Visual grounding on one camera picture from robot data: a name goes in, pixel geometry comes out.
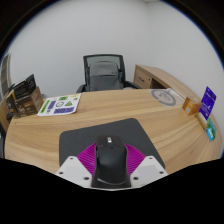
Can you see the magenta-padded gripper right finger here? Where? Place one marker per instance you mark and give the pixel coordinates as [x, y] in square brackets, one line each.
[148, 170]

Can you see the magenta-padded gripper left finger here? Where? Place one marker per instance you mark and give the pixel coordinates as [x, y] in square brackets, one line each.
[75, 170]

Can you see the black computer mouse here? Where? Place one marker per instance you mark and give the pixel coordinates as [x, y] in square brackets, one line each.
[111, 161]

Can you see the dark grey mouse pad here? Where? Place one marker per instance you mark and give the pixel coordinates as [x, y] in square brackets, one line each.
[78, 140]

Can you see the white sticker sheet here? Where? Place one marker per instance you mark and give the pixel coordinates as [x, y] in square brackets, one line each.
[60, 104]

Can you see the small teal box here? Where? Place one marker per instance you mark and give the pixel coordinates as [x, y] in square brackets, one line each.
[209, 134]

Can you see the tan flat box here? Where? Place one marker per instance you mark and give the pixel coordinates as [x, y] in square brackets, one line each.
[201, 120]

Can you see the round grey disc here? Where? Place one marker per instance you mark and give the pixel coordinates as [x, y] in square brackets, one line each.
[163, 97]

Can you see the orange-brown small box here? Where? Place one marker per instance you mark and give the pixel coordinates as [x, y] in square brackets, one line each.
[190, 106]

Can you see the green flat box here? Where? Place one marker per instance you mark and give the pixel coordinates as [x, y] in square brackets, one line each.
[213, 126]

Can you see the wide brown cardboard box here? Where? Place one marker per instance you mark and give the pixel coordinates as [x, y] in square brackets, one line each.
[30, 104]

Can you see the purple sign card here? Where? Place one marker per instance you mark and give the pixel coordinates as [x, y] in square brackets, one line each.
[208, 101]

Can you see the wooden side desk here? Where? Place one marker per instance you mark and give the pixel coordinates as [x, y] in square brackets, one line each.
[156, 76]

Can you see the grey backpack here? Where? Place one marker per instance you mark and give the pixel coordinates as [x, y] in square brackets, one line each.
[104, 76]

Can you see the black cardboard box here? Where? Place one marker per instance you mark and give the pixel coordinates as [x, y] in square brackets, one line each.
[24, 86]

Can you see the black mesh office chair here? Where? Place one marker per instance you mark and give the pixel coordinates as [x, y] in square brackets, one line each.
[101, 58]

